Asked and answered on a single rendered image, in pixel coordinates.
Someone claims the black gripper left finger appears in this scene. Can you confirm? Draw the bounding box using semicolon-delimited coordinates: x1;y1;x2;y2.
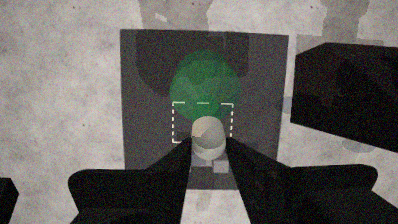
68;137;192;224

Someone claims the dark grey square mat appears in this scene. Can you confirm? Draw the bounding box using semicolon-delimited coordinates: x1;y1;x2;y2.
120;29;289;191

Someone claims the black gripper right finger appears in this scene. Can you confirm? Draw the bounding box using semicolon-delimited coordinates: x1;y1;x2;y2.
226;137;378;224

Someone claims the green glass bottle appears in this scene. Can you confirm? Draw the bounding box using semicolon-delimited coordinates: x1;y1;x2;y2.
169;50;241;160

